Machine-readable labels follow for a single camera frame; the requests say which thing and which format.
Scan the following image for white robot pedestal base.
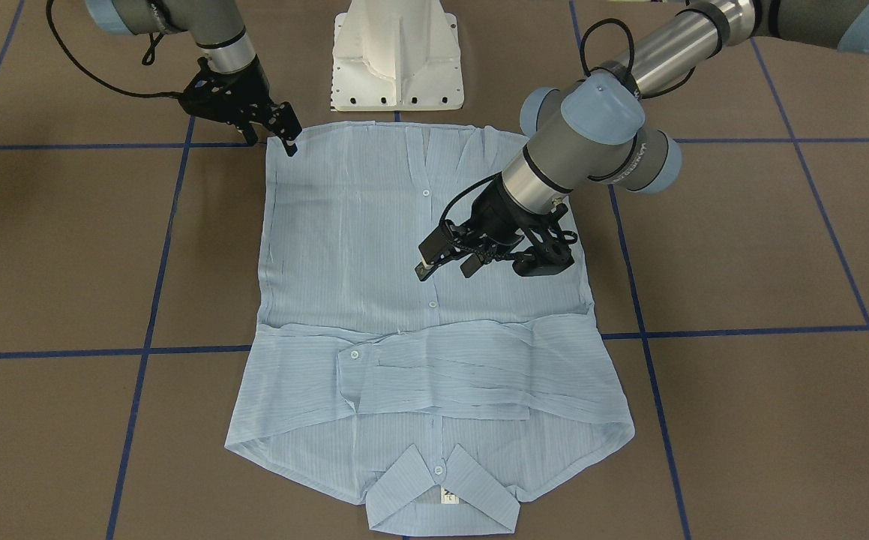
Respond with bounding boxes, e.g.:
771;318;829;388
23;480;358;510
329;1;465;113

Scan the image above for light blue button shirt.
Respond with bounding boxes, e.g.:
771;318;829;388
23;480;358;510
224;121;635;537

